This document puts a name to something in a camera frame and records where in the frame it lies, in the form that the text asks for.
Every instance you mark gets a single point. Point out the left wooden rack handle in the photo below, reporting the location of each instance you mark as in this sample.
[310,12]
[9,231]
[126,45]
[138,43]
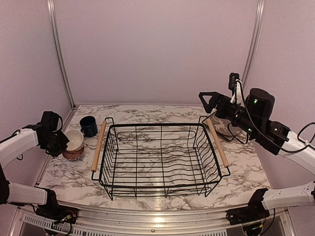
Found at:
[98,147]

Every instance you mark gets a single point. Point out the wooden rack handle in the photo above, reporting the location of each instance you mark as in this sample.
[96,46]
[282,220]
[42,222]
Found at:
[217,142]
[98,147]

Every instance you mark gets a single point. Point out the beige ceramic bowl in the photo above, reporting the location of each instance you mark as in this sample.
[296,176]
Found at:
[76,139]

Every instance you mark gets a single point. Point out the black wire dish rack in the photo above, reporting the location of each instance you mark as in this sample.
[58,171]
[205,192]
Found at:
[158,160]

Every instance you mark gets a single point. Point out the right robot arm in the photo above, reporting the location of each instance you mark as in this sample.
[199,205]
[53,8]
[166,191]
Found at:
[254,118]

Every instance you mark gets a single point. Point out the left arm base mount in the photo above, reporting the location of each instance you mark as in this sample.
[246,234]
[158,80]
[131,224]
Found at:
[53,210]

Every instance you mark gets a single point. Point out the front aluminium rail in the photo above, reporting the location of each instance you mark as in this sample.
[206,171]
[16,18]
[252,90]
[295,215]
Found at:
[101,221]

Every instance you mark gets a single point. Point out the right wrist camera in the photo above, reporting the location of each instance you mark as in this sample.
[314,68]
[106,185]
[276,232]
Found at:
[235,85]

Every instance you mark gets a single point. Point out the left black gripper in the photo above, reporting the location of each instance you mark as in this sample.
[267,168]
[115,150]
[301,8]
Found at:
[64,140]

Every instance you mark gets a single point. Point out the dark blue mug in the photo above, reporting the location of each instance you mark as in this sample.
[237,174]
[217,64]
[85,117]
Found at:
[88,126]

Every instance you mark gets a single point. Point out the round grey deer plate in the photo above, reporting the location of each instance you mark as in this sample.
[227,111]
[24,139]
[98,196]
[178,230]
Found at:
[223,128]

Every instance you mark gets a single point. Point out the aluminium frame post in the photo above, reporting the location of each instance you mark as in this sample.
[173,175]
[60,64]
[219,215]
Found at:
[58,49]
[249,24]

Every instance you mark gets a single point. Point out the left aluminium frame post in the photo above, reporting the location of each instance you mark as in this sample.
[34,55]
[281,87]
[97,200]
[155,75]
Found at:
[58,49]

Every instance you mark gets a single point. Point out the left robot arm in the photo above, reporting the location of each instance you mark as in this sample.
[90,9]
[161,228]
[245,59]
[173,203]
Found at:
[46,134]

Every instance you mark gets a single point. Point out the right aluminium frame post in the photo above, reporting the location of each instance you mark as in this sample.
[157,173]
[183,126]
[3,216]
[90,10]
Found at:
[249,24]

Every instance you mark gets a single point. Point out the right wooden rack handle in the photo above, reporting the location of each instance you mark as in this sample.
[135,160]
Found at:
[217,142]

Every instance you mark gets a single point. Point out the blue white patterned bowl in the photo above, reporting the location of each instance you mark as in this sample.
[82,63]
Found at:
[73,155]

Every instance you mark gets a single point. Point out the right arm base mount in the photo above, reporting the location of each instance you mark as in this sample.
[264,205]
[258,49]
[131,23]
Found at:
[253,211]

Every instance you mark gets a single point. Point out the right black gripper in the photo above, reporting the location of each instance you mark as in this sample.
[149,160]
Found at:
[216,98]

